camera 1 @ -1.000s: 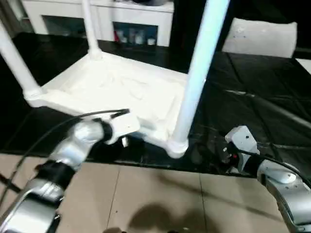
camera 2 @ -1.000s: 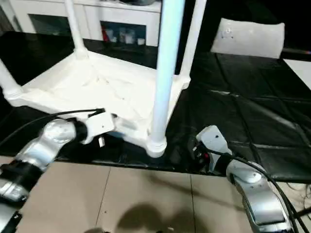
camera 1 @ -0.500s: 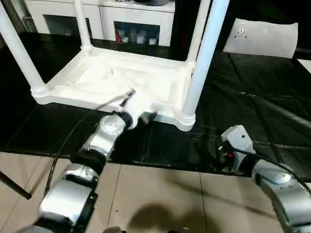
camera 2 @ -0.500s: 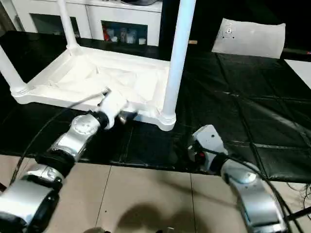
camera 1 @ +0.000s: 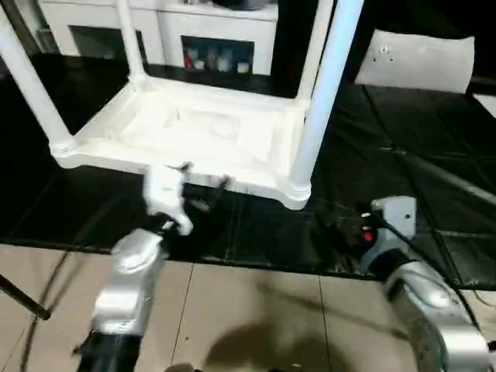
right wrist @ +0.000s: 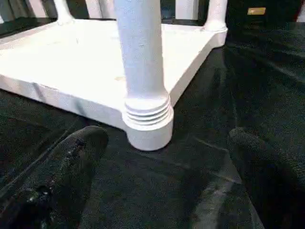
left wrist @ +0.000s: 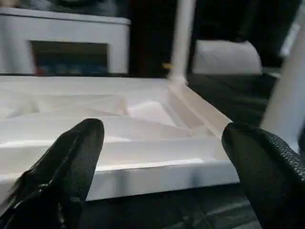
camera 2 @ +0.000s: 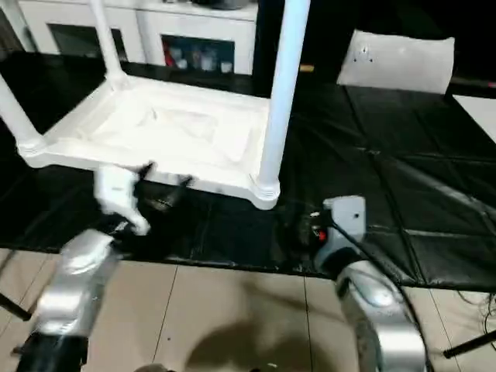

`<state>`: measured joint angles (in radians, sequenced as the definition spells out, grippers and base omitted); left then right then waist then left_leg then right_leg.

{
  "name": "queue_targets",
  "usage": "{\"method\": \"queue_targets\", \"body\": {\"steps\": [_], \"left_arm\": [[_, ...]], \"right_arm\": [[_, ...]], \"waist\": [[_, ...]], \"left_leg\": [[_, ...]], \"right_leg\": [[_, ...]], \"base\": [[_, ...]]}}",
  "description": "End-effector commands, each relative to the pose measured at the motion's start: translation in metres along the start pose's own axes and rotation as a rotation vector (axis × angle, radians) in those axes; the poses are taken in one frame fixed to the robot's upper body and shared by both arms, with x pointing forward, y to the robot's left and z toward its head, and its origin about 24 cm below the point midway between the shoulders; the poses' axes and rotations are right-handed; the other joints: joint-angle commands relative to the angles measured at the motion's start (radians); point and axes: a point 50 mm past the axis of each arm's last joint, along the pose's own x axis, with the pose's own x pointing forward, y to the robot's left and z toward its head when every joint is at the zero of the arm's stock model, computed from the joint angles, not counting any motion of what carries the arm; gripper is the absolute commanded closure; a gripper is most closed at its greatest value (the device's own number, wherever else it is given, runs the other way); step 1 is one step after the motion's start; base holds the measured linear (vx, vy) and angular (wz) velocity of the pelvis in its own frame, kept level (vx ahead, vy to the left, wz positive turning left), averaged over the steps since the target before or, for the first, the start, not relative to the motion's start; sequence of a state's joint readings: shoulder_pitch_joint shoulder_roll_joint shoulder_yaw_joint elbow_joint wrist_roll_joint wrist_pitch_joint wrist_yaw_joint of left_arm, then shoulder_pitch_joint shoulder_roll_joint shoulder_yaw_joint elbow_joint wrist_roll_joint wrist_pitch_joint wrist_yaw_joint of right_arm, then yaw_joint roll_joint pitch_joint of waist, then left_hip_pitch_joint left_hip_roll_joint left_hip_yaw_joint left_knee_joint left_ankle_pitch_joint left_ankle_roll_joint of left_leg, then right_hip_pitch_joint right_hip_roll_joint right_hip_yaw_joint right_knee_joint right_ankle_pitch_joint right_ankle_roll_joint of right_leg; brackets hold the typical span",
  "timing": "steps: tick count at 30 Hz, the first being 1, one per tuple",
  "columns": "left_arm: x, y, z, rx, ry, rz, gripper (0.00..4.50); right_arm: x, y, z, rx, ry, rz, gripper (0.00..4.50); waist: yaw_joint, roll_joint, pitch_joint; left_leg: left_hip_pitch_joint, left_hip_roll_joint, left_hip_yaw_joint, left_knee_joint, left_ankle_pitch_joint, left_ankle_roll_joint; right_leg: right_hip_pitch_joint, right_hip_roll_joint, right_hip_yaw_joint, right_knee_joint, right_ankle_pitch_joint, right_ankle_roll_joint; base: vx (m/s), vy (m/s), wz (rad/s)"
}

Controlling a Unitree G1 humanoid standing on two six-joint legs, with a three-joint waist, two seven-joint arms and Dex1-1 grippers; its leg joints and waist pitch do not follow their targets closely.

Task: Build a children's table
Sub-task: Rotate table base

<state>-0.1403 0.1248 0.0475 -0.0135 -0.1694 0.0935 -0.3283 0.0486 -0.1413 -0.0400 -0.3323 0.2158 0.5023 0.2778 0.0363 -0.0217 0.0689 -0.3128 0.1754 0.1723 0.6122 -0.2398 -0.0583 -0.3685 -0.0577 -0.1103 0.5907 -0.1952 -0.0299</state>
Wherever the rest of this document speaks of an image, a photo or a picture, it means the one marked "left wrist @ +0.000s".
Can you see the white flat panel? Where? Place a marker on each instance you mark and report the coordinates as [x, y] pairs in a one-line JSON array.
[[226, 57]]

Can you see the black work mat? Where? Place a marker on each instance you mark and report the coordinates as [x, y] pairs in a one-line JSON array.
[[233, 95]]

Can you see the white plastic table top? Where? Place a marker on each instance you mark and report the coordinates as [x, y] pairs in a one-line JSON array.
[[119, 124]]

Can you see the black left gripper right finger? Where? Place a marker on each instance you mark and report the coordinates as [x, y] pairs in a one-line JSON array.
[[271, 176]]

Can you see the white plastic table leg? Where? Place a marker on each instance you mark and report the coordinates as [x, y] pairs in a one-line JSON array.
[[286, 100], [183, 38]]

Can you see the white cabinet with glass doors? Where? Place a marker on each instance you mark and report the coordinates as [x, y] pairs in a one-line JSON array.
[[66, 28]]

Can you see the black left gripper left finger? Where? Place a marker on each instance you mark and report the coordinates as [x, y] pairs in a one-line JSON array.
[[62, 181]]

